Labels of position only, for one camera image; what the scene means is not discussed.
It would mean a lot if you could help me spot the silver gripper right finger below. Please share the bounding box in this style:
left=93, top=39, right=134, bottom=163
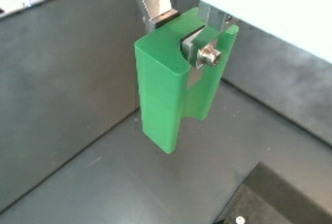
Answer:
left=180, top=2, right=239, bottom=90

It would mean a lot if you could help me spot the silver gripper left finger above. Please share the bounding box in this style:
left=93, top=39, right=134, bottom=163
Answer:
left=137, top=0, right=181, bottom=33

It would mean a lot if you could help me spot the green arch block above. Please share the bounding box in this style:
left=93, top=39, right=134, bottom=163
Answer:
left=136, top=8, right=239, bottom=153

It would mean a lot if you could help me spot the black curved holder stand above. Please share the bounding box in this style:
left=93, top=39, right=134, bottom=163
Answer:
left=213, top=163, right=332, bottom=224

